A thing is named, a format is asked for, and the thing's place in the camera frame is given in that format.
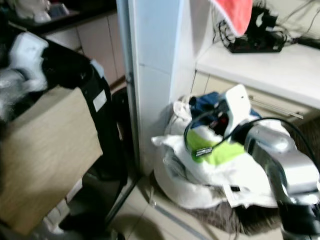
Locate black tangled power cables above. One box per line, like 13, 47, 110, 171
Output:
212, 4, 320, 48

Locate black power strip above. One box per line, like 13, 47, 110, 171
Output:
227, 36, 287, 54

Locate beige drawer front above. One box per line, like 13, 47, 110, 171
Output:
190, 72, 320, 122

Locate green and white garment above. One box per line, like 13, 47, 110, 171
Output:
186, 127, 247, 167

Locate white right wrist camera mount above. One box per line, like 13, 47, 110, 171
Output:
222, 84, 257, 136

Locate white crumpled garment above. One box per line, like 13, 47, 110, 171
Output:
152, 134, 280, 209

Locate white tall cabinet panel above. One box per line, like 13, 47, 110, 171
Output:
116, 0, 202, 176

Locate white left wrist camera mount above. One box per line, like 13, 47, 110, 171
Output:
10, 32, 51, 93

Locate white object on countertop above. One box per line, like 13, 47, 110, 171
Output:
14, 0, 54, 23

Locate beige wooden cabinet door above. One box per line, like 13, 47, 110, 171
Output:
0, 86, 103, 237

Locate red hanging towel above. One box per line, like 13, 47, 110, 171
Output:
210, 0, 254, 37

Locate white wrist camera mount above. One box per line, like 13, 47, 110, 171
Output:
222, 84, 257, 136
10, 32, 51, 93

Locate white counter shelf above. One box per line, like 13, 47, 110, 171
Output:
195, 42, 320, 108

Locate dark blue garment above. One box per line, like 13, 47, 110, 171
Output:
189, 91, 229, 120

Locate light wooden base cabinet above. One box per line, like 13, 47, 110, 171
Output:
47, 12, 127, 81

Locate black glossy appliance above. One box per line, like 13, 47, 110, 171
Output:
60, 87, 138, 237

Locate dark countertop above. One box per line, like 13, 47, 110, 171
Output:
2, 0, 119, 36

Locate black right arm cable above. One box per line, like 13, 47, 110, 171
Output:
184, 112, 320, 167

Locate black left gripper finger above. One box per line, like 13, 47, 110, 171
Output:
80, 80, 126, 181

